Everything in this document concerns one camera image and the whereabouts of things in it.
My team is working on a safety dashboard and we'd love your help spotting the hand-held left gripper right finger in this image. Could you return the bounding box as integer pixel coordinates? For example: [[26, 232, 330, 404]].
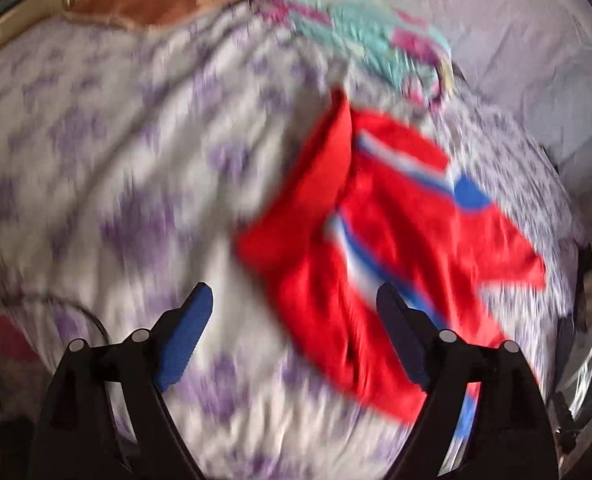
[[376, 282, 560, 480]]

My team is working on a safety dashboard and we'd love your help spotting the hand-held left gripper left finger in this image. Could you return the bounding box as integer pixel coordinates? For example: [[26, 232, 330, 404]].
[[27, 282, 214, 480]]

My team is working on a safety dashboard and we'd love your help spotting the red shirt with striped trim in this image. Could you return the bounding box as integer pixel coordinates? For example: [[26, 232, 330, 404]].
[[233, 87, 548, 448]]

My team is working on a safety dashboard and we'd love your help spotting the teal pink patterned cloth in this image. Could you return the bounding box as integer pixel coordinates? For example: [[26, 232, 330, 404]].
[[250, 0, 457, 111]]

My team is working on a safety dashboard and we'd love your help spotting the wooden bed frame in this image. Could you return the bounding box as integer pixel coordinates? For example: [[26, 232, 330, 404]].
[[0, 0, 76, 63]]

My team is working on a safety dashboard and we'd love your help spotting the pale lilac bed sheet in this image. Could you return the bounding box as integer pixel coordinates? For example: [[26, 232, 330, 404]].
[[286, 0, 592, 181]]

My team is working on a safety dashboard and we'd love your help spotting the white purple floral bed blanket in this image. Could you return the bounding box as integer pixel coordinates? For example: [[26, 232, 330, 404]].
[[0, 0, 584, 480]]

